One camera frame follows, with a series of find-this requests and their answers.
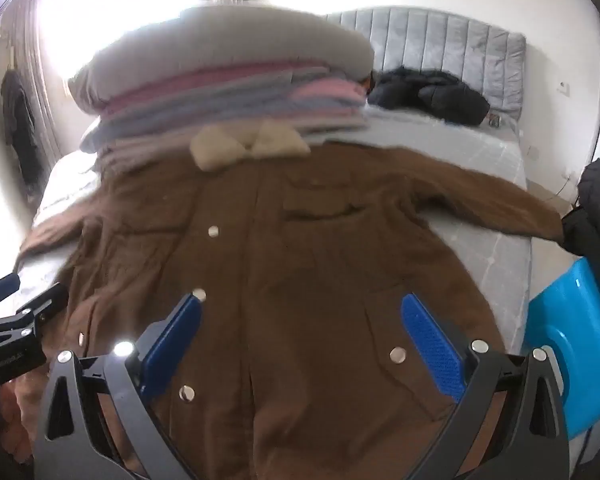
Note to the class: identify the brown coat with fur collar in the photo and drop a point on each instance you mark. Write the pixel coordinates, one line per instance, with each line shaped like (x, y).
(290, 270)

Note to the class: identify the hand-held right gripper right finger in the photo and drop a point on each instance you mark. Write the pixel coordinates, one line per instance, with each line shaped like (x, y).
(432, 350)

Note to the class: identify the blue plastic chair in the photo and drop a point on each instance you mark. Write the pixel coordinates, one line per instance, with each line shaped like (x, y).
(570, 320)

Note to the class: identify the bed with grey sheet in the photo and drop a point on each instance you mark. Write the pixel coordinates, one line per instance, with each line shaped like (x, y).
(480, 170)

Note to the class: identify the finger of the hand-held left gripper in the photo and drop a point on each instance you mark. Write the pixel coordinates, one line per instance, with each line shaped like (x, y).
(40, 305)
(0, 288)

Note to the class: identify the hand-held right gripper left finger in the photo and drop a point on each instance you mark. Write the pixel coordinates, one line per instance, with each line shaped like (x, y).
(175, 345)

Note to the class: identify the black puffer jacket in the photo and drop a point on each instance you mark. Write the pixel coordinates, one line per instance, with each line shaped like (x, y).
(430, 92)

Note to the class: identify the pink folded blanket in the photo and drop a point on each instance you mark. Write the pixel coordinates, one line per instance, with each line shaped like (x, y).
(180, 87)

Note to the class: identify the blue-grey folded blanket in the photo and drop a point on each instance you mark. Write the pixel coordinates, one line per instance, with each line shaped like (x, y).
(190, 117)

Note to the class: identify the white wall socket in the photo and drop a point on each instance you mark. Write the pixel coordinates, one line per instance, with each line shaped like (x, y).
(562, 87)

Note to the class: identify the stack of folded blankets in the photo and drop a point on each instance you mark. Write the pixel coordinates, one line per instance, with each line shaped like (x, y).
(220, 45)

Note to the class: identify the black cloth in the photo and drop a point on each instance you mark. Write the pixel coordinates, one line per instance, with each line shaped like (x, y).
(597, 220)

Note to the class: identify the beige folded blanket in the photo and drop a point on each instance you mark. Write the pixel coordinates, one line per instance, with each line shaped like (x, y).
(130, 146)

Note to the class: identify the hanging dark clothes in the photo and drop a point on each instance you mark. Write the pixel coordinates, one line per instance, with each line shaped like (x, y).
(17, 120)

